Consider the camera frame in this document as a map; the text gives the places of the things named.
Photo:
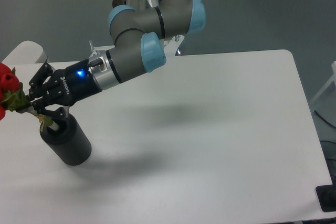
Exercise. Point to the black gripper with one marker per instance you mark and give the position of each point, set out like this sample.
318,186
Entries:
65,87

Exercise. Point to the red tulip bouquet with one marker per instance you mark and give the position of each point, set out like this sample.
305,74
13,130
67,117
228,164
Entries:
13,98

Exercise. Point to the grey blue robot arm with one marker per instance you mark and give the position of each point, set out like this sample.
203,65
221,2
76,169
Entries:
137,36

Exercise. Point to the black ribbed cylindrical vase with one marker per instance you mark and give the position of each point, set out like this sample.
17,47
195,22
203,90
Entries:
69,142

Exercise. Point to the white rounded side table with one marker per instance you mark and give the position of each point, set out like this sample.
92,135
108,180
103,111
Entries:
27,52

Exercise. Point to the black box at table edge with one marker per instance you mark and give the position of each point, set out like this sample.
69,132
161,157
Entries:
326,197

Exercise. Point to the white frame at right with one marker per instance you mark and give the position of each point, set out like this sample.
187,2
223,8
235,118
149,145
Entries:
325,91

